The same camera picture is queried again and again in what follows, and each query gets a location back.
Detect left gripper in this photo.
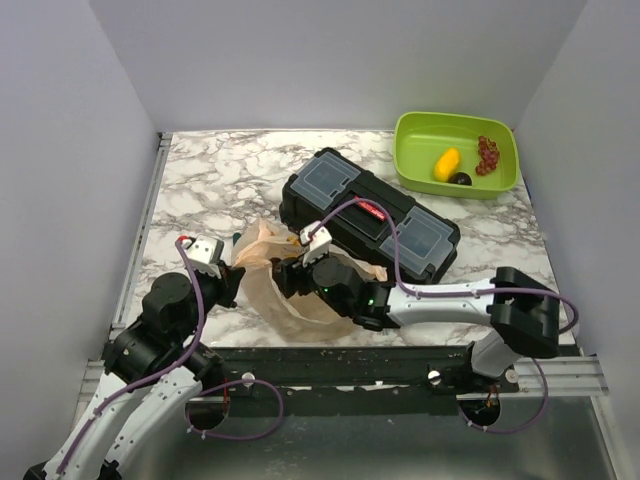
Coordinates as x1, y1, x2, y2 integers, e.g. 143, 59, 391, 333
174, 258, 247, 343

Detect translucent orange plastic bag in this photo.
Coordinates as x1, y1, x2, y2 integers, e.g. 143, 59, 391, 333
231, 218, 356, 343

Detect yellow fake lemon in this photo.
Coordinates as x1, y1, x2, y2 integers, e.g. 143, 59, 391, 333
433, 148, 461, 182

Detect dark purple fake plum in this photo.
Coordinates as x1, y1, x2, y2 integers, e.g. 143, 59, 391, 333
447, 172, 473, 186

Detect red fake grapes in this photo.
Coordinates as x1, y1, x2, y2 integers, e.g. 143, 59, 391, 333
475, 136, 501, 176

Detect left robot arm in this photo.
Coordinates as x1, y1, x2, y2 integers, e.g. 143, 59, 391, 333
24, 262, 244, 479

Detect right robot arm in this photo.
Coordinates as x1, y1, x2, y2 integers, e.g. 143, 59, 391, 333
271, 254, 560, 394

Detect black plastic toolbox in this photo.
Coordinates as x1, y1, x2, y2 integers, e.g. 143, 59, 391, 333
279, 147, 460, 284

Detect green plastic basin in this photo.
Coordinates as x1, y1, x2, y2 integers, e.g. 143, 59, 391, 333
393, 112, 521, 200

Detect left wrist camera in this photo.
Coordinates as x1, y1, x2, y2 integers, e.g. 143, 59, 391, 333
178, 235, 224, 279

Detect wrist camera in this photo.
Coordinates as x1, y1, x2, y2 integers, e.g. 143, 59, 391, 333
178, 235, 224, 279
299, 221, 332, 266

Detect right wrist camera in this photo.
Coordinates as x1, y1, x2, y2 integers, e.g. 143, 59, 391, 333
299, 221, 332, 266

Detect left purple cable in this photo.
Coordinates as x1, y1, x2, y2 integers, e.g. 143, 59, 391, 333
54, 238, 285, 476

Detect purple cable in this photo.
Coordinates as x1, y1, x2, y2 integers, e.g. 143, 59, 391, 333
309, 198, 581, 434
54, 238, 285, 476

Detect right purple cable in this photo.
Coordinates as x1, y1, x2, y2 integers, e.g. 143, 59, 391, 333
309, 198, 581, 434

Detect black front mounting rail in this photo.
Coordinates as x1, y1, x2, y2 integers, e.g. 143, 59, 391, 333
149, 344, 521, 419

